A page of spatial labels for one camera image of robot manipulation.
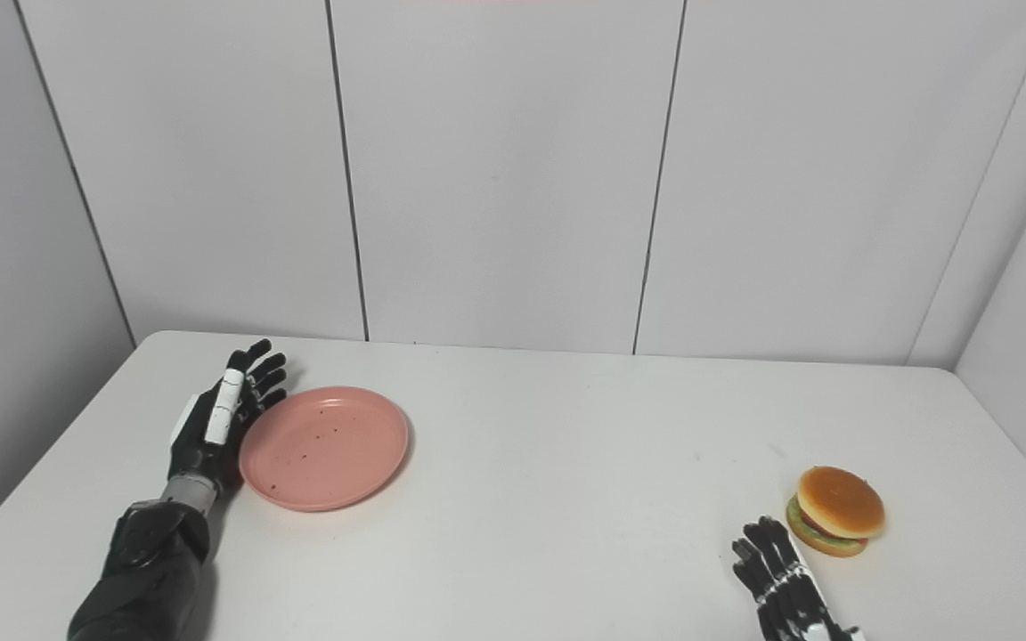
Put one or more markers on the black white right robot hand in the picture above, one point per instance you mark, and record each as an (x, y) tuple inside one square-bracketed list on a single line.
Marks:
[(789, 605)]

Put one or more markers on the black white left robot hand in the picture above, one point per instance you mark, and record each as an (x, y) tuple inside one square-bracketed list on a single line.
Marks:
[(219, 427)]

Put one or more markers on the pink round plate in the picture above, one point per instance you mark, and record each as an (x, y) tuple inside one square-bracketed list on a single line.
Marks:
[(326, 450)]

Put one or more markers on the toy hamburger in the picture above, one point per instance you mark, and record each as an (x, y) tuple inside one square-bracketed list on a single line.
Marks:
[(838, 503)]

